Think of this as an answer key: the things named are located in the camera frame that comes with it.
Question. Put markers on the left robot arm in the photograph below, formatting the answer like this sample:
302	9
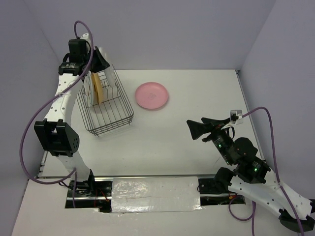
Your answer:
78	70

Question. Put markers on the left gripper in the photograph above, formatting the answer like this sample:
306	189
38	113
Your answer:
102	64

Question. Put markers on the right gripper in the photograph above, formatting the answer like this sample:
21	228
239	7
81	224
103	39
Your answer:
196	128

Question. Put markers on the yellow plate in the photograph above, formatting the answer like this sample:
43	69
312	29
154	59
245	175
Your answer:
97	87

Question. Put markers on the white watermelon pattern plate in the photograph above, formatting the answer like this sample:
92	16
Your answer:
109	72

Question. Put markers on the white blue-rimmed plate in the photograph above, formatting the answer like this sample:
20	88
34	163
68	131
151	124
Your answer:
89	89

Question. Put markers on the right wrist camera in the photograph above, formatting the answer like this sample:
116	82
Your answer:
236	117

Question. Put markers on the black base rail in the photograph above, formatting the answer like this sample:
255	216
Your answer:
100	198

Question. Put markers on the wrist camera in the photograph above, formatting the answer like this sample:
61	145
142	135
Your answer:
236	117
86	37

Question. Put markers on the pink plate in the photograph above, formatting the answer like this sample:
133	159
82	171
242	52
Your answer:
151	95

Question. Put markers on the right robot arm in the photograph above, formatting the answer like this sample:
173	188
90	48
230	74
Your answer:
252	177

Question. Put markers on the silver foil tape sheet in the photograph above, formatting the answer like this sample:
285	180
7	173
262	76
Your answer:
155	194

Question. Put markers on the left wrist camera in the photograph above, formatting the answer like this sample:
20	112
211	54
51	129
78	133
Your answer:
86	37

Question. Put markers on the grey wire dish rack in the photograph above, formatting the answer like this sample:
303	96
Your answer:
113	112

